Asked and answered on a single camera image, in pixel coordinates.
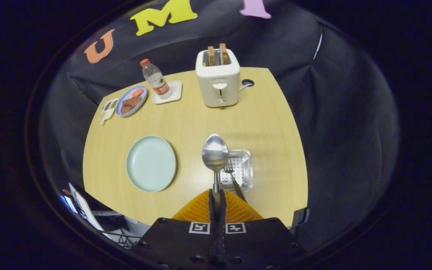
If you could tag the light green plate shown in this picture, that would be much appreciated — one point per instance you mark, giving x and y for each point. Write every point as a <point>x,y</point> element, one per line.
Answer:
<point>151,164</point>

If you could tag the clear water bottle red cap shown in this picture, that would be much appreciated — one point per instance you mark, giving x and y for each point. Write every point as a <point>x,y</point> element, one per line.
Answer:
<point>156,80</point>

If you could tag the metal spoon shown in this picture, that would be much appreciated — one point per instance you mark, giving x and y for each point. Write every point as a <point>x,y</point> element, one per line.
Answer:
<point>215,153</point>

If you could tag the blue plate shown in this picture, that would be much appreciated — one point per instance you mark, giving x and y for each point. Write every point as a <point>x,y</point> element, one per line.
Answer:
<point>120,112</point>

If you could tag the black backdrop cloth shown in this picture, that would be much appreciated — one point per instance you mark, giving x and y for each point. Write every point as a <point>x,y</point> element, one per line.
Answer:
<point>351,131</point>

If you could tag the white paper sheets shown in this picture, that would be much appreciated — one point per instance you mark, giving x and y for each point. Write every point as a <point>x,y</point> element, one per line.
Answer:
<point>84,206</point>

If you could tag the brown meat pieces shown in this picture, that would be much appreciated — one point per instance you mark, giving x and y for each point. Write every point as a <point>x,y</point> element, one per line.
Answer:
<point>130,105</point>

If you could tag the dark round table grommet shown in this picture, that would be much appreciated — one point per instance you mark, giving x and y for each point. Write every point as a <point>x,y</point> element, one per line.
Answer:
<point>247,83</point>

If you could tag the white square coaster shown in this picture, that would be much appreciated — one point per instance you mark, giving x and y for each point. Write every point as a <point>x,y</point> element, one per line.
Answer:
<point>175,93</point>

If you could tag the metal fork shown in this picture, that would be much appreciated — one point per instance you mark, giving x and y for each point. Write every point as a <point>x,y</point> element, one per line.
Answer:
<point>235,183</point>

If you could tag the white divided sauce dish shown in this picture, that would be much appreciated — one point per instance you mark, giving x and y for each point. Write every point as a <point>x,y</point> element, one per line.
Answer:
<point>108,110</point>

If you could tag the orange food slice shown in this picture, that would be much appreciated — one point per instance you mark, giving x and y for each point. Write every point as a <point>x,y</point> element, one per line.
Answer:
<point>138,93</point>

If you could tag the white toaster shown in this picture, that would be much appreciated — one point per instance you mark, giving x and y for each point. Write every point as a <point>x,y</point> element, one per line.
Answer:
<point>218,82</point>

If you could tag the toasted bread slice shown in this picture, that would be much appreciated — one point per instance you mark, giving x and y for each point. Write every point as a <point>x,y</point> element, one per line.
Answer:
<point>211,56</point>
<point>223,53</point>

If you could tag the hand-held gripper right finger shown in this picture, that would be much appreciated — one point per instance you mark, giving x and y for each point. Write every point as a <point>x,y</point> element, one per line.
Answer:
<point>257,243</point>

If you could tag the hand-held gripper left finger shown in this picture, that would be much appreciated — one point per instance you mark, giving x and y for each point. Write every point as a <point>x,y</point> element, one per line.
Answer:
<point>174,243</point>

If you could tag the black table edge bracket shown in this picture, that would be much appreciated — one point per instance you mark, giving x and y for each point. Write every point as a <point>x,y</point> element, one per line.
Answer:
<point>300,216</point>

